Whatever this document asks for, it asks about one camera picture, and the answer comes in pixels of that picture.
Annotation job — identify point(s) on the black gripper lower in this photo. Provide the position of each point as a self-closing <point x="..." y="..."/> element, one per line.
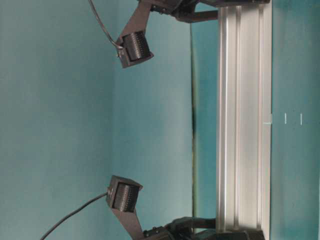
<point x="179" y="229"/>

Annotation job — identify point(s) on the silver aluminium extrusion rail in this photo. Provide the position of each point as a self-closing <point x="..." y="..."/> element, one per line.
<point x="244" y="118"/>

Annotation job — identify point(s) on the black gripper upper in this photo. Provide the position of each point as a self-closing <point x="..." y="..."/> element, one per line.
<point x="182" y="10"/>

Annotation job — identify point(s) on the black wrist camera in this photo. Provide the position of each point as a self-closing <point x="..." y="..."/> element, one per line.
<point x="135" y="49"/>
<point x="122" y="194"/>

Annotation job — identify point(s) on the black wrist camera upper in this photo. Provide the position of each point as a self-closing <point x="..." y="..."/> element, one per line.
<point x="135" y="49"/>

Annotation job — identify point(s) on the black wrist camera lower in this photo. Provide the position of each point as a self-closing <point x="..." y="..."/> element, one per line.
<point x="122" y="194"/>

